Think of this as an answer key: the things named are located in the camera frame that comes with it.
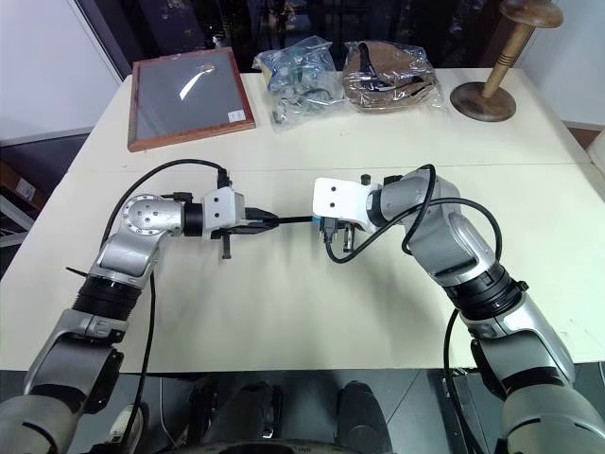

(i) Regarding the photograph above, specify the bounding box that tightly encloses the wooden framed glass panel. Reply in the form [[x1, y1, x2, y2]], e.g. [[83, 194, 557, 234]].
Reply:
[[128, 46, 257, 154]]

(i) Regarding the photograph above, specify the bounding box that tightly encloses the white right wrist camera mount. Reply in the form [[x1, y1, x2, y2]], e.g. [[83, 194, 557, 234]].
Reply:
[[311, 177, 382, 234]]

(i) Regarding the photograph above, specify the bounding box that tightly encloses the brown cardboard box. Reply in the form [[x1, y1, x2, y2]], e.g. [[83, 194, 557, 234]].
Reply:
[[0, 159, 49, 212]]

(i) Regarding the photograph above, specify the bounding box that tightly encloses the plastic bag of brown straps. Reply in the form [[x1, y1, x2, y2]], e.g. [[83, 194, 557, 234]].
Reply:
[[340, 40, 446, 115]]

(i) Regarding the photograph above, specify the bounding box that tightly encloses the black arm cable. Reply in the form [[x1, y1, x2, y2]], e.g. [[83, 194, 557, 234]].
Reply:
[[323, 163, 503, 396], [100, 158, 233, 429]]

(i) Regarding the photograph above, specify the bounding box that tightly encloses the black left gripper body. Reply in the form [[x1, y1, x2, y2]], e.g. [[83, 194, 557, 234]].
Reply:
[[212, 205, 259, 262]]

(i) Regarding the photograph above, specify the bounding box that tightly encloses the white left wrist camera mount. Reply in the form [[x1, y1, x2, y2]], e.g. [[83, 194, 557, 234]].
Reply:
[[201, 185, 248, 243]]

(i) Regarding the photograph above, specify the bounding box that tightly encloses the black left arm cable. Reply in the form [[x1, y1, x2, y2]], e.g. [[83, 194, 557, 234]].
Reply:
[[100, 158, 233, 429]]

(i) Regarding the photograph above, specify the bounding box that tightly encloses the plastic bag of blue parts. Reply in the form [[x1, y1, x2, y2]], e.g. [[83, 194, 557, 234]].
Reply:
[[251, 35, 349, 127]]

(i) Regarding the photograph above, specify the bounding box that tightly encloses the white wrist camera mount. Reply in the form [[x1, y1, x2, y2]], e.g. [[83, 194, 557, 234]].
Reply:
[[201, 185, 248, 243], [311, 177, 382, 234]]

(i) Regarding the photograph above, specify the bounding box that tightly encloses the wooden pedestal stand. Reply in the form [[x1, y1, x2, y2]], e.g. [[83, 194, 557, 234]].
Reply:
[[449, 0, 565, 122]]

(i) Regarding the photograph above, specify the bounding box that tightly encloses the dark rounded shape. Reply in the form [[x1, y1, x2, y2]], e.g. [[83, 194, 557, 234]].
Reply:
[[336, 379, 390, 454], [187, 377, 285, 454]]

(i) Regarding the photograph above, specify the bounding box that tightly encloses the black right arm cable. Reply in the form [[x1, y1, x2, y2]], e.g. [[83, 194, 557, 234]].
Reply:
[[323, 163, 503, 396]]

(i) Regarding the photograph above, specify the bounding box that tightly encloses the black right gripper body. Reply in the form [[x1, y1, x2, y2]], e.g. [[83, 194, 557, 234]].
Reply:
[[317, 215, 369, 238]]

